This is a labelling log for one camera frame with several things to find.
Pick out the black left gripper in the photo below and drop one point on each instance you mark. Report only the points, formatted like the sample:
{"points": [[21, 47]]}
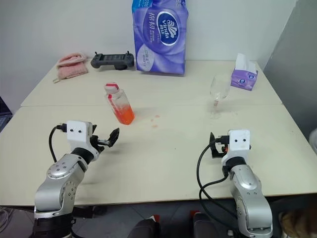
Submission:
{"points": [[96, 144]]}

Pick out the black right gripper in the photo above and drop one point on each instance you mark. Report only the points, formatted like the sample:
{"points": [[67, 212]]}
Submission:
{"points": [[219, 142]]}

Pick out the plastic bottle with orange liquid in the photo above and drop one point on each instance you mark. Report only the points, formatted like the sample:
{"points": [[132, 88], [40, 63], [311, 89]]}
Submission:
{"points": [[122, 109]]}

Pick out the red and white bottle cap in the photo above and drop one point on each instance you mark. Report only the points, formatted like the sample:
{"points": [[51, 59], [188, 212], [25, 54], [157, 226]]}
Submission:
{"points": [[112, 88]]}

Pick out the clear wine glass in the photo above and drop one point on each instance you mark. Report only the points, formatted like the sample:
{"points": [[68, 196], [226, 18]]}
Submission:
{"points": [[219, 86]]}

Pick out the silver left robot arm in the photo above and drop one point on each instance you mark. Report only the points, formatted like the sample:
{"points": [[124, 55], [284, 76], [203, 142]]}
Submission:
{"points": [[57, 183]]}

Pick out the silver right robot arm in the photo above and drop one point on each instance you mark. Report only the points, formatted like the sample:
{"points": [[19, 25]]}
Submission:
{"points": [[250, 198]]}

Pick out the small purple tissue box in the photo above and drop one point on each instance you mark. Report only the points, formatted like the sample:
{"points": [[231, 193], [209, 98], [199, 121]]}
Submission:
{"points": [[244, 78]]}

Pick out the dark grey handheld controller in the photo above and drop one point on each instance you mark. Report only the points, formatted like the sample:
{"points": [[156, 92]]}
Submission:
{"points": [[111, 60]]}

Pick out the pink folded towel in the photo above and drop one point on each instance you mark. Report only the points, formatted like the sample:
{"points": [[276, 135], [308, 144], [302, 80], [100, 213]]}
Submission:
{"points": [[71, 65]]}

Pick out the dark rounded shape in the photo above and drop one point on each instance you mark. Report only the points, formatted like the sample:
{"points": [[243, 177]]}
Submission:
{"points": [[206, 225], [146, 228]]}

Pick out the dark laptop computer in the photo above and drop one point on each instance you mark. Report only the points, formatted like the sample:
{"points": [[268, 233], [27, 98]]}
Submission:
{"points": [[4, 114]]}

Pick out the large purple tissue pack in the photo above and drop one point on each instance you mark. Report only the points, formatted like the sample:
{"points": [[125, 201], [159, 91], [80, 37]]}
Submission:
{"points": [[161, 44]]}

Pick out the grey partition panel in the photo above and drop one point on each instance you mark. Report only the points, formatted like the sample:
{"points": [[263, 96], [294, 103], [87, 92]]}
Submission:
{"points": [[294, 62]]}

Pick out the brown fuzzy object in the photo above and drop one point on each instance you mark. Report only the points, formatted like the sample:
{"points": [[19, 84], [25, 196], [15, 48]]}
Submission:
{"points": [[299, 221]]}

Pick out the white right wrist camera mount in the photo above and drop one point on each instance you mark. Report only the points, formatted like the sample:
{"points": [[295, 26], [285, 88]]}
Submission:
{"points": [[239, 141]]}

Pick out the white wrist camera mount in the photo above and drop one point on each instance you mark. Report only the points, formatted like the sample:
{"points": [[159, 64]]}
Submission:
{"points": [[76, 134], [239, 141]]}

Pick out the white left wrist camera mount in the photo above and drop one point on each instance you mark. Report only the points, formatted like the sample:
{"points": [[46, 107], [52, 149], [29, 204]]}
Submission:
{"points": [[76, 134]]}

